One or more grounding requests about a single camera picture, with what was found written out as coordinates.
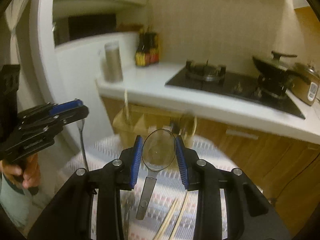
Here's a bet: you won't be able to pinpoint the wooden chopstick across spoons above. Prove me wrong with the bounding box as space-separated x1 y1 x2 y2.
169 191 189 240

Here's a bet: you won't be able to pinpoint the person's left hand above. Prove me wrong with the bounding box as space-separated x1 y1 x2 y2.
1 153 41 189

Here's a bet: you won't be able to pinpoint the white refrigerator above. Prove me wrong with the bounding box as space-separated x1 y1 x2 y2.
53 31 141 156

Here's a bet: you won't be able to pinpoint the wooden base cabinets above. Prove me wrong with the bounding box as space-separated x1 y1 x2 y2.
100 96 320 230

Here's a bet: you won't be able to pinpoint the beige thermos flask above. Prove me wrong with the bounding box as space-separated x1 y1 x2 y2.
104 41 123 82

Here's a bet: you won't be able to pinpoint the yellow plastic utensil basket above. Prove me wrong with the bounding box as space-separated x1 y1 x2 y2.
112 105 195 148

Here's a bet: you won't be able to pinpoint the striped woven table mat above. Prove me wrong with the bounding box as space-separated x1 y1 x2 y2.
56 133 263 240

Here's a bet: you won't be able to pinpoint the red label sauce bottle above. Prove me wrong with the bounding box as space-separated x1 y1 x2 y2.
147 30 159 64

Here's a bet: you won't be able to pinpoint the brown rice cooker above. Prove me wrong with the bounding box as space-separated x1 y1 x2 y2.
287 62 319 106

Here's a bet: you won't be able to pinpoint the black gas stove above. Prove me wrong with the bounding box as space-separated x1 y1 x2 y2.
165 60 305 119

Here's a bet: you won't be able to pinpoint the black wok with lid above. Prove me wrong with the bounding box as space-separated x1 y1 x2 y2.
252 50 297 79

